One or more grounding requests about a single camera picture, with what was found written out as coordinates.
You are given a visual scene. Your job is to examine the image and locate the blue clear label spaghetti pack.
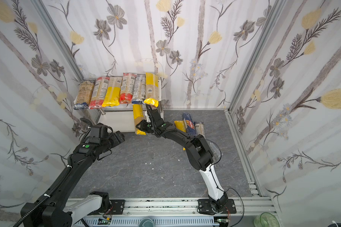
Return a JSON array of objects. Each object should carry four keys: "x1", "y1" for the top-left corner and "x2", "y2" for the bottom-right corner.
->
[{"x1": 131, "y1": 74, "x2": 146, "y2": 105}]

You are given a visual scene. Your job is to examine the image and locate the green glass bowl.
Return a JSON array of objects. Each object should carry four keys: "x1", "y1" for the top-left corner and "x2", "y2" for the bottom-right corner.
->
[{"x1": 253, "y1": 212, "x2": 280, "y2": 227}]

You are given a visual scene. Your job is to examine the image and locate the yellow Pastatime pack front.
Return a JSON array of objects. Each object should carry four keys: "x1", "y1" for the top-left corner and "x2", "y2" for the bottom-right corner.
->
[{"x1": 133, "y1": 104, "x2": 146, "y2": 135}]

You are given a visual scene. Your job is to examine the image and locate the clear blue-end spaghetti pack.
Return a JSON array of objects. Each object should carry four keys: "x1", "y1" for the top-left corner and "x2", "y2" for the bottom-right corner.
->
[{"x1": 194, "y1": 121, "x2": 217, "y2": 157}]

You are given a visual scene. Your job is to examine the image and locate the blue Barilla spaghetti pack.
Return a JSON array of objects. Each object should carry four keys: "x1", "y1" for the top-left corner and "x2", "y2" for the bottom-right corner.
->
[{"x1": 182, "y1": 112, "x2": 197, "y2": 136}]

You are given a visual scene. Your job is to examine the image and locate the yellow-top spaghetti pack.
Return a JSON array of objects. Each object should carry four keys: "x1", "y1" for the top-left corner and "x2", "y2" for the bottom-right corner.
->
[{"x1": 144, "y1": 72, "x2": 159, "y2": 107}]

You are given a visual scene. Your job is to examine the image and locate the yellow pastatime pack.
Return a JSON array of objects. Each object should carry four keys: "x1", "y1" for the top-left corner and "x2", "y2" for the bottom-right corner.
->
[
  {"x1": 133, "y1": 104, "x2": 146, "y2": 135},
  {"x1": 174, "y1": 120, "x2": 187, "y2": 134}
]

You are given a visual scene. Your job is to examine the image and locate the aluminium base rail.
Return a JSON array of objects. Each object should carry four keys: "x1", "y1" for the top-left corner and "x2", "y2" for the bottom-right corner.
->
[{"x1": 73, "y1": 197, "x2": 277, "y2": 227}]

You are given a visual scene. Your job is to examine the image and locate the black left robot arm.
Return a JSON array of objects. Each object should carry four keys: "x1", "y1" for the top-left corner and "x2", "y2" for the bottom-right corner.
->
[{"x1": 15, "y1": 123, "x2": 125, "y2": 227}]

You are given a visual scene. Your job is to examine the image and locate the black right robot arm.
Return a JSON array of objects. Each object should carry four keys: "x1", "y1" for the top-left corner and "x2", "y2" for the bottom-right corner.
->
[{"x1": 136, "y1": 104, "x2": 228, "y2": 213}]

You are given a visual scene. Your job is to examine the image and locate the white two-tier shelf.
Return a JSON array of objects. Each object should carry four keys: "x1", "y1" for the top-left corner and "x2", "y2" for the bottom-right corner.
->
[{"x1": 96, "y1": 78, "x2": 161, "y2": 132}]

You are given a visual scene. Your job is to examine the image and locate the red-end spaghetti pack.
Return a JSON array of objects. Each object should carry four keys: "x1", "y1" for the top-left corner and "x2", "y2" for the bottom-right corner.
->
[
  {"x1": 89, "y1": 76, "x2": 109, "y2": 109},
  {"x1": 119, "y1": 73, "x2": 136, "y2": 104}
]

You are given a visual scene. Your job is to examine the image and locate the yellow-end spaghetti pack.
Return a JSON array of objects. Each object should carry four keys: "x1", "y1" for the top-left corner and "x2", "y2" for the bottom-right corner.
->
[{"x1": 102, "y1": 77, "x2": 122, "y2": 107}]

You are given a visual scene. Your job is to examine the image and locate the dark blue-top spaghetti pack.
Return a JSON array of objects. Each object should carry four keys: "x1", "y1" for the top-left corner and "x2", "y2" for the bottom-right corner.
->
[{"x1": 74, "y1": 80, "x2": 95, "y2": 110}]

